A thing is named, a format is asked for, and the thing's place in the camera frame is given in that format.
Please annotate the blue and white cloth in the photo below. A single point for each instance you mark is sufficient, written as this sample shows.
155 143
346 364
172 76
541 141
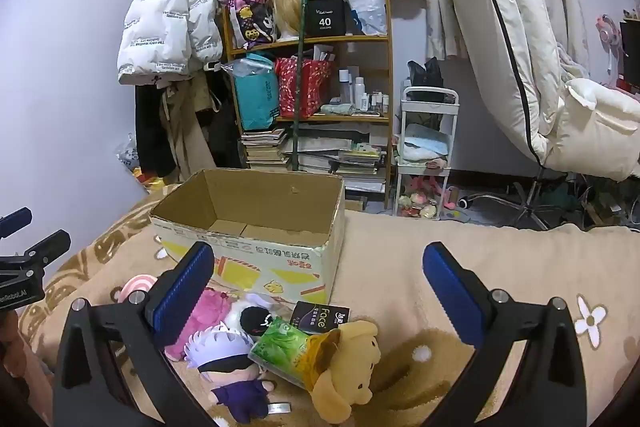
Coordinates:
425 142

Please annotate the small silver object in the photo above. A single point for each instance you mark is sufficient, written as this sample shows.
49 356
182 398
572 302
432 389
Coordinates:
280 407

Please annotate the green pole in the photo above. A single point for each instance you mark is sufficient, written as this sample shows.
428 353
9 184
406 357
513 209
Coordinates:
299 82

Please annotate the green tissue pack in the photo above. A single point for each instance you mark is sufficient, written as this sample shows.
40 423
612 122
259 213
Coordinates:
285 342

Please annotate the cartoon print bag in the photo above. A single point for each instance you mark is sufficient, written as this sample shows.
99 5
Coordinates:
250 17

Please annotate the pink fan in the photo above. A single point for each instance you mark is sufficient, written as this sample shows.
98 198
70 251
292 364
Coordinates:
610 32

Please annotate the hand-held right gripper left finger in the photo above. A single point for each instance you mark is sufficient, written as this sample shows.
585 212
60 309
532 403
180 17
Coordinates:
184 294

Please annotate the black flat packet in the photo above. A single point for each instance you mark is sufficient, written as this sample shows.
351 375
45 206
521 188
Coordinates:
320 314

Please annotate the printed cardboard box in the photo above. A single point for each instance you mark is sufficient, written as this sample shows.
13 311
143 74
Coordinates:
280 257

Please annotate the black box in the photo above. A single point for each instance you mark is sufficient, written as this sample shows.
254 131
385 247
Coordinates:
325 19

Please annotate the stack of papers and magazines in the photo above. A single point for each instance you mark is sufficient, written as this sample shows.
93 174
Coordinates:
340 157

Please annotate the dark monitor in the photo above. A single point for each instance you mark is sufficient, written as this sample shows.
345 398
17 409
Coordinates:
631 47

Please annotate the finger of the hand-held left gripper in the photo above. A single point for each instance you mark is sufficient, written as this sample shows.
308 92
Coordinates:
15 222
50 246

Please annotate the person's left hand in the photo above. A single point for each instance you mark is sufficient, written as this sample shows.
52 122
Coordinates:
22 357

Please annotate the blond wig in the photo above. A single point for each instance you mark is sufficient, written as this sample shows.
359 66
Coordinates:
287 14

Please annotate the yellow dog plush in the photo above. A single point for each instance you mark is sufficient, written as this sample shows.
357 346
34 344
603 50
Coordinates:
350 357

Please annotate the white and black fluffy plush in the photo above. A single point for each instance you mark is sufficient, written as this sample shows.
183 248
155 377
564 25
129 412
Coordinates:
240 309

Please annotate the teal paper bag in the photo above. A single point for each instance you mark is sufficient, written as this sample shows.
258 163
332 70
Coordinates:
255 97

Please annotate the cream office chair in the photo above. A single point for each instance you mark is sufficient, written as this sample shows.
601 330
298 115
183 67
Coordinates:
500 32

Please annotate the crumpled plastic bag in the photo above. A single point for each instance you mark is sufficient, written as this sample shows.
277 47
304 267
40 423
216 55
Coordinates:
127 154

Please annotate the beige printed blanket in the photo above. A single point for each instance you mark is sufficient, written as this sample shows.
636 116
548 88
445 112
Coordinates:
400 247

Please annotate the white-haired purple plush doll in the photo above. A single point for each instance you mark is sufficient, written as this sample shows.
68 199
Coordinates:
220 349

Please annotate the pink fluffy plush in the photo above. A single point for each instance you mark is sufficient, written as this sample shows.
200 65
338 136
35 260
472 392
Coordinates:
210 309

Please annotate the row of white cosmetic bottles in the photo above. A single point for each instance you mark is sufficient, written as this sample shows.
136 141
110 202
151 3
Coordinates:
360 92

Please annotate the stack of books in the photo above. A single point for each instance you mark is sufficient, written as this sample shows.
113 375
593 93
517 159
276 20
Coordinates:
265 149

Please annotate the black bag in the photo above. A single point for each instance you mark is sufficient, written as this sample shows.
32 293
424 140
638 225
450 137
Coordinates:
425 74

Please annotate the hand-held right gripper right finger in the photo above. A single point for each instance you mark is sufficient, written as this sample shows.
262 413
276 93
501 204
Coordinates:
450 294

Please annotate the red gift bag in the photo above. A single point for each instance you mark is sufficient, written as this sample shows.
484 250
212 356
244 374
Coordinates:
310 87

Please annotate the pile of small plush toys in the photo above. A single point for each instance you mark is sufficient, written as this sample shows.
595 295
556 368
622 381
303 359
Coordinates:
420 202

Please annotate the beige hanging coat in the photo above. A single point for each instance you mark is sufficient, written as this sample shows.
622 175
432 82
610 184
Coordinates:
187 137

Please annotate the wooden shelf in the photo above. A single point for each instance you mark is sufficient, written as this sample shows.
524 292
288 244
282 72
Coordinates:
350 39

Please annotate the white trolley cart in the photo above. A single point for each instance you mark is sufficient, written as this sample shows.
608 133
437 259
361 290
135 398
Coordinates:
452 117

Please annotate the white puffer jacket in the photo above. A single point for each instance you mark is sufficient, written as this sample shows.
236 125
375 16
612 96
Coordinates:
160 22

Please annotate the dark hanging garment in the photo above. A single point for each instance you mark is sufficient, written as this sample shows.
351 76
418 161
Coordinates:
150 127

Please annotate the red and gold wrapper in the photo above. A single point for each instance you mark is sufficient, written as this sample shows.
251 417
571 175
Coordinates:
150 179

